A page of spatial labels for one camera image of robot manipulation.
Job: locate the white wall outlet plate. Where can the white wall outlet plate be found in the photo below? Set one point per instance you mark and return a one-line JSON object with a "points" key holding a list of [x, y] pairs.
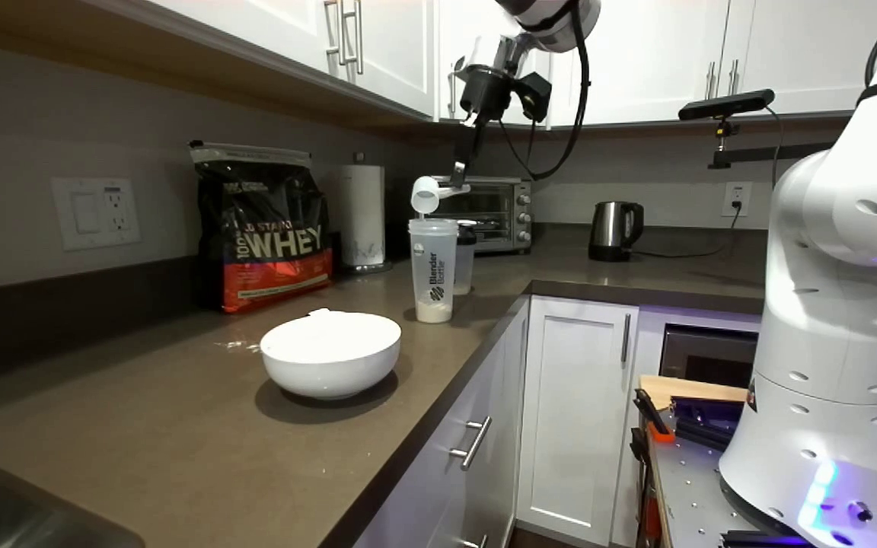
{"points": [[95, 212]]}

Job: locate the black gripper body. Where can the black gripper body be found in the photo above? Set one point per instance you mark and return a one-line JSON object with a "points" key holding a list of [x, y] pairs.
{"points": [[485, 90]]}

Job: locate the black red whey protein bag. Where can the black red whey protein bag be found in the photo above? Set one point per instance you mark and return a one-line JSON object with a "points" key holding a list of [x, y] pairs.
{"points": [[261, 240]]}

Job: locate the metal paper towel holder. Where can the metal paper towel holder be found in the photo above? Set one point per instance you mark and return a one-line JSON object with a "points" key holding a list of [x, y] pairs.
{"points": [[360, 155]]}

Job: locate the white upper wall cabinet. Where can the white upper wall cabinet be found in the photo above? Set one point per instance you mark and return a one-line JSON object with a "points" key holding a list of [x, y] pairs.
{"points": [[256, 18]]}

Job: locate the clear open shaker bottle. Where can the clear open shaker bottle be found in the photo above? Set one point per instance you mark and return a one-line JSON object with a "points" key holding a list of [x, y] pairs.
{"points": [[434, 274]]}

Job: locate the wall outlet with plug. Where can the wall outlet with plug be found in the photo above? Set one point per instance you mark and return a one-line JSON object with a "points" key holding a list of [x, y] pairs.
{"points": [[736, 195]]}

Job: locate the black built-in appliance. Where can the black built-in appliance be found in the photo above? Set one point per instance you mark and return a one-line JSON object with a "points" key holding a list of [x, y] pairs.
{"points": [[708, 354]]}

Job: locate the clear plastic scoop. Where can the clear plastic scoop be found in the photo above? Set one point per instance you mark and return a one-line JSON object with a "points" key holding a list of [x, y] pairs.
{"points": [[425, 195]]}

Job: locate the steel electric kettle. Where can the steel electric kettle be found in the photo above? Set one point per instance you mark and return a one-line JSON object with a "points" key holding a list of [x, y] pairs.
{"points": [[615, 232]]}

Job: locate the steel kitchen sink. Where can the steel kitchen sink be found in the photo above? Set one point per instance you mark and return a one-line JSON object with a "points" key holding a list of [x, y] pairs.
{"points": [[0, 508]]}

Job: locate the shaker bottle with black lid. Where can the shaker bottle with black lid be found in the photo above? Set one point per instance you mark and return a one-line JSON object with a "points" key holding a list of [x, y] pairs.
{"points": [[466, 259]]}

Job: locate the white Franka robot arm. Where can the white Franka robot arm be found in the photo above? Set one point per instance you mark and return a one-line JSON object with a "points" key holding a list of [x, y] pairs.
{"points": [[835, 305]]}

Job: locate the white paper towel roll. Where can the white paper towel roll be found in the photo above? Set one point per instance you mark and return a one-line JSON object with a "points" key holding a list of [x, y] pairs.
{"points": [[362, 218]]}

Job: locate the white ceramic bowl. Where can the white ceramic bowl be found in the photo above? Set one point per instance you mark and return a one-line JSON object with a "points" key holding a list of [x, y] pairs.
{"points": [[331, 362]]}

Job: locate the wooden board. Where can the wooden board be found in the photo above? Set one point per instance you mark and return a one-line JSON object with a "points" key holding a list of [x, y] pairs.
{"points": [[692, 390]]}

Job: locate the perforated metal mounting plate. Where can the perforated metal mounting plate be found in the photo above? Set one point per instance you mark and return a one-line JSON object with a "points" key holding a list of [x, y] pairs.
{"points": [[698, 496]]}

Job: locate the white lower drawer cabinet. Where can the white lower drawer cabinet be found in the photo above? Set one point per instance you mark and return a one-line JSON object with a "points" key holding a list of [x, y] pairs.
{"points": [[427, 488]]}

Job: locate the black camera on stand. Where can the black camera on stand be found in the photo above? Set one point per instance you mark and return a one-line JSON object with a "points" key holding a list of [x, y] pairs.
{"points": [[728, 105]]}

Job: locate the white lower cabinet door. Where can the white lower cabinet door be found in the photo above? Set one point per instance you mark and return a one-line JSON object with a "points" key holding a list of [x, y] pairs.
{"points": [[570, 426]]}

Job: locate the silver toaster oven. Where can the silver toaster oven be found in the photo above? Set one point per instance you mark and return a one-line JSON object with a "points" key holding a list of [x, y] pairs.
{"points": [[494, 209]]}

